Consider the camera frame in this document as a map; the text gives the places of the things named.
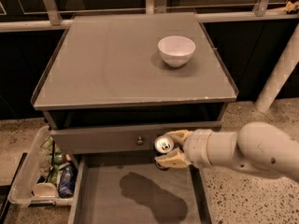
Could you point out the grey drawer cabinet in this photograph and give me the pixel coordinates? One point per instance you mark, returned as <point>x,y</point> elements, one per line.
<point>109,72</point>

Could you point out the blue pepsi can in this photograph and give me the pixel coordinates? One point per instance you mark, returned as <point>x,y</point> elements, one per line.
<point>163,145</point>

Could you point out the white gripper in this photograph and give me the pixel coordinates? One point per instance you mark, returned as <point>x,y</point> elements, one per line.
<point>196,147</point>

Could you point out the green snack packets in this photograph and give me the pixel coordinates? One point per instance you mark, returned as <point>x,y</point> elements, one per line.
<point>50,158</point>

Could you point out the round metal drawer knob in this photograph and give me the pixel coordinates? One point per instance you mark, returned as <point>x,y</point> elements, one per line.
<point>140,141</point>

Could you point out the metal railing frame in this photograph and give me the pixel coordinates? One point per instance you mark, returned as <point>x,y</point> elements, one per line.
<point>41,15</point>

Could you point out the clear plastic storage bin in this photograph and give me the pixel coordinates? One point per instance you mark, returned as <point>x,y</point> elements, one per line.
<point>22,188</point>

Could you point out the open grey middle drawer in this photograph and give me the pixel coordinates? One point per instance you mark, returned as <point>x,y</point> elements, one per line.
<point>127,188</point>

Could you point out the grey top drawer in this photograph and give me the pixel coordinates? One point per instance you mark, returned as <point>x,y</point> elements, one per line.
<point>118,138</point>

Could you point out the white ceramic bowl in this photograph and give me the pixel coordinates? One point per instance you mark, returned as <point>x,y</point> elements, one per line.
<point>176,50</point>

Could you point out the blue snack bag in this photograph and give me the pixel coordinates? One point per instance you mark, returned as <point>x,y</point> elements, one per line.
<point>67,182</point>

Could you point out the white cup in bin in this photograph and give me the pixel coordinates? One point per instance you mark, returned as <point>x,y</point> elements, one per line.
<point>45,190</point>

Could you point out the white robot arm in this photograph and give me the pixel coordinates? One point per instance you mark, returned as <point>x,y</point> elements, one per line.
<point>259,149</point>

